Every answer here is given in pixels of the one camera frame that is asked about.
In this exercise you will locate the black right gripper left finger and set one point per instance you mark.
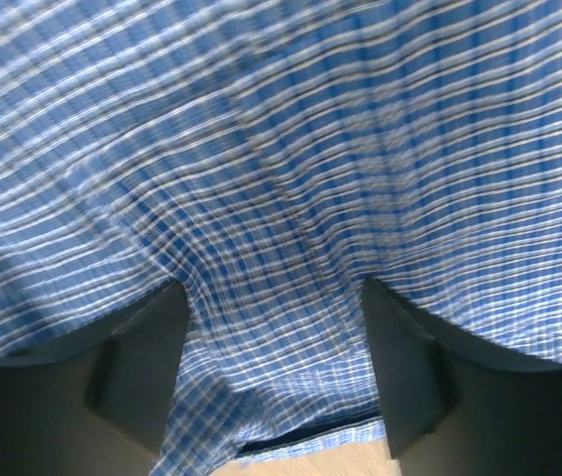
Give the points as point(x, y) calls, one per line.
point(95, 401)

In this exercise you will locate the blue checked long sleeve shirt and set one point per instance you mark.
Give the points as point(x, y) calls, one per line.
point(270, 155)

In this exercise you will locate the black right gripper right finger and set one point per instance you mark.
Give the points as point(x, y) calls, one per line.
point(456, 404)

